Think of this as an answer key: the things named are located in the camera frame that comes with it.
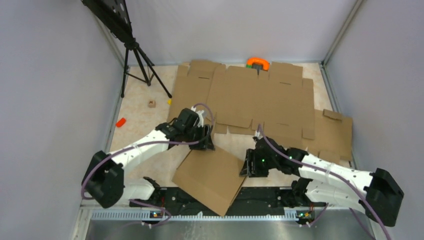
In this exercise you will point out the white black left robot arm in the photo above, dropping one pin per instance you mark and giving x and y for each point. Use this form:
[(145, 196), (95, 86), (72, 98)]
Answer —
[(105, 179)]

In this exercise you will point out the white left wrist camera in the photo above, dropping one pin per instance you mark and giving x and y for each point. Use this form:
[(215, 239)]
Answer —
[(201, 116)]

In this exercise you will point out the black tripod music stand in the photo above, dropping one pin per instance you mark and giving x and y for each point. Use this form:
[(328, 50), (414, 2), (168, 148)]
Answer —
[(115, 16)]

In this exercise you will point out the brown cardboard box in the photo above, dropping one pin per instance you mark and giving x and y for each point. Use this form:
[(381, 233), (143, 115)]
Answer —
[(211, 177)]

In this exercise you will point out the white slotted cable duct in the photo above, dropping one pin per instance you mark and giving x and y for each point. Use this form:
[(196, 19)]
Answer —
[(147, 215)]

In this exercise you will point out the small wooden letter cube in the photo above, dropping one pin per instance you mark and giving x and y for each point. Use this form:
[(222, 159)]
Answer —
[(152, 104)]

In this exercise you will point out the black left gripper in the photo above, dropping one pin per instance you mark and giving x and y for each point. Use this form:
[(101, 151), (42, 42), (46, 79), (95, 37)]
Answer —
[(206, 144)]

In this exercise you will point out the flat cardboard sheet pile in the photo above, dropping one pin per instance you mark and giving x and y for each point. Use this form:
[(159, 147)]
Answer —
[(280, 98)]

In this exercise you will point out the orange green toy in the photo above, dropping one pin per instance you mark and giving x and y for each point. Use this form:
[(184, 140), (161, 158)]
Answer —
[(258, 63)]

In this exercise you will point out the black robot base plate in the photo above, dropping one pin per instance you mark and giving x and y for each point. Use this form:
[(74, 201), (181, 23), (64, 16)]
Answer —
[(250, 201)]

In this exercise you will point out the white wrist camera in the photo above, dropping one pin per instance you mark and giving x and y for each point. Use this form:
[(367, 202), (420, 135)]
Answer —
[(258, 136), (201, 116)]

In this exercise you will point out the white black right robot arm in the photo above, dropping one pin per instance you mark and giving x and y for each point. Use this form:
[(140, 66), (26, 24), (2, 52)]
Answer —
[(375, 194)]

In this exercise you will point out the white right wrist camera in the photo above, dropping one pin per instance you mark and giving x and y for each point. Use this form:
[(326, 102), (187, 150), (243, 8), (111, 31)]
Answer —
[(258, 136)]

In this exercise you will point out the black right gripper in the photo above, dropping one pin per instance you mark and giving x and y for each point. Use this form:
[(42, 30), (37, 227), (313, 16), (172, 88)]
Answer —
[(252, 155)]

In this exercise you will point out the small orange block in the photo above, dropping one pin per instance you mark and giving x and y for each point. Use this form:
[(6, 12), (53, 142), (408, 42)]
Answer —
[(120, 122)]

